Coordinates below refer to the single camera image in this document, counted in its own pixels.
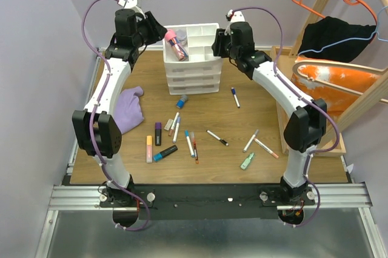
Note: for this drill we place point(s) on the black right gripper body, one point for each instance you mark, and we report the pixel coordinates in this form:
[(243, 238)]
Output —
[(233, 52)]

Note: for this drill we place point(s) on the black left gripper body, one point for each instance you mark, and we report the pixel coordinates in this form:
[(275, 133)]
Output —
[(138, 39)]

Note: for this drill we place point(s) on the pink cap pencil tube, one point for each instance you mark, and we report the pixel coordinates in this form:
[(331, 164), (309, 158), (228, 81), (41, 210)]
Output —
[(174, 43)]

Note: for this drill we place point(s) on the white plastic drawer organizer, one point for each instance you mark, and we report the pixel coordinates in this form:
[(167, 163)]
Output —
[(201, 73)]

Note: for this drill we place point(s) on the black cap white marker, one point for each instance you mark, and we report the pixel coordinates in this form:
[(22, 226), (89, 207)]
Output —
[(224, 142)]

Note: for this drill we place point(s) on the clear jar of paperclips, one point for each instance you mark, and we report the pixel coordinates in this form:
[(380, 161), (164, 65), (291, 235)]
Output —
[(181, 36)]

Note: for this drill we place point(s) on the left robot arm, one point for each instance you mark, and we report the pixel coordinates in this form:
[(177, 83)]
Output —
[(96, 130)]

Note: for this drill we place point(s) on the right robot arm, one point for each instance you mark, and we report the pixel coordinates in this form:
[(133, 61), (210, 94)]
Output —
[(307, 122)]

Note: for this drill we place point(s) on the blue cap white marker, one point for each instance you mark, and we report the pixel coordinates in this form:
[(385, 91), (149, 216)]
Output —
[(235, 97)]

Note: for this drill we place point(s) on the light blue white pen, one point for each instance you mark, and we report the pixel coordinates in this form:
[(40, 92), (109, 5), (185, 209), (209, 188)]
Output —
[(175, 136)]

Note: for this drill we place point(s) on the purple cloth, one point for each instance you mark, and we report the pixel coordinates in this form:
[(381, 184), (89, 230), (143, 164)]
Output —
[(128, 113)]

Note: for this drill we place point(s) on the black garment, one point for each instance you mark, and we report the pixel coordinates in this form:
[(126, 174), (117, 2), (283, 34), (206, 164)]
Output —
[(336, 37)]

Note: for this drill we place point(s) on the blue cap white pen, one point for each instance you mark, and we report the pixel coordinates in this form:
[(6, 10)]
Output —
[(186, 132)]

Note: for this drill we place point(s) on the salmon tip white pen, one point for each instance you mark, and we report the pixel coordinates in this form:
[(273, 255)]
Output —
[(172, 127)]

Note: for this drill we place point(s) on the purple black highlighter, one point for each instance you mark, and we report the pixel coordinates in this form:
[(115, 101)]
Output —
[(158, 133)]

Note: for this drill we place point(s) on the grey white marker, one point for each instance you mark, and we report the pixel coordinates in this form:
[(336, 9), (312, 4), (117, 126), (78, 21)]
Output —
[(248, 144)]

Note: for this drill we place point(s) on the orange pink highlighter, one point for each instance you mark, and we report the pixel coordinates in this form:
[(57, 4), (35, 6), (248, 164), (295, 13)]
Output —
[(149, 149)]

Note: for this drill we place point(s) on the wooden hanger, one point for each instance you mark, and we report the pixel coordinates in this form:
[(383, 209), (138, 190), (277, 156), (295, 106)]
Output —
[(318, 75)]

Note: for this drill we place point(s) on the orange white tie-dye garment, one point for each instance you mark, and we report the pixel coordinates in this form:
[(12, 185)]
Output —
[(337, 102)]

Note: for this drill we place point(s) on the orange red pen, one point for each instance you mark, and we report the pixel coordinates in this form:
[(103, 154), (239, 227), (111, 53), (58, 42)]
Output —
[(192, 137)]

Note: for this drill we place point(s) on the green stapler remover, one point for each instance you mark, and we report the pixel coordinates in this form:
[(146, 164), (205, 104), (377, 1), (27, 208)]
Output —
[(247, 161)]

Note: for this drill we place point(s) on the pink white marker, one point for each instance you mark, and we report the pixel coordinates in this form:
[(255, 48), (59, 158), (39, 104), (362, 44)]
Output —
[(262, 145)]

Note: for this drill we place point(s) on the blue black highlighter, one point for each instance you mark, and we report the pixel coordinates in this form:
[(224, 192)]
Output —
[(164, 153)]

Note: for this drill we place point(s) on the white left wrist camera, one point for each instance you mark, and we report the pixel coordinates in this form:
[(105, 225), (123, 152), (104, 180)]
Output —
[(134, 5)]

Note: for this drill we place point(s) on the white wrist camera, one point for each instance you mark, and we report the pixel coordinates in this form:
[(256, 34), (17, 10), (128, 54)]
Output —
[(235, 16), (134, 5)]

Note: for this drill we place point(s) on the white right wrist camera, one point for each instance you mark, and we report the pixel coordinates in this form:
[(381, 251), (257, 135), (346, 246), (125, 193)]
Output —
[(235, 16)]

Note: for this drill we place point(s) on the wooden clothes rack frame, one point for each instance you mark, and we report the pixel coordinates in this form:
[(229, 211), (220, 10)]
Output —
[(336, 40)]

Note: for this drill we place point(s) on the aluminium frame rail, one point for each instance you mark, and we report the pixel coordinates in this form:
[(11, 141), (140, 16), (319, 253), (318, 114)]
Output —
[(328, 196)]

